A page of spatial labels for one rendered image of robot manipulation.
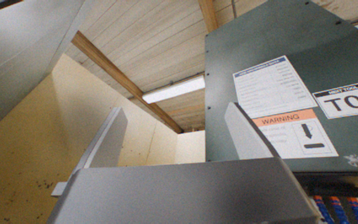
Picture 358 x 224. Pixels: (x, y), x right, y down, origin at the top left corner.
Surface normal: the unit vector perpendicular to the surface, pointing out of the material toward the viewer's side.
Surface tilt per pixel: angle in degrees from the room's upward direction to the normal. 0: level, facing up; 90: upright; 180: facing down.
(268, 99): 90
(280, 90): 90
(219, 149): 90
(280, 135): 90
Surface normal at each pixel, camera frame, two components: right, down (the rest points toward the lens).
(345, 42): -0.55, -0.52
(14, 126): 0.83, -0.22
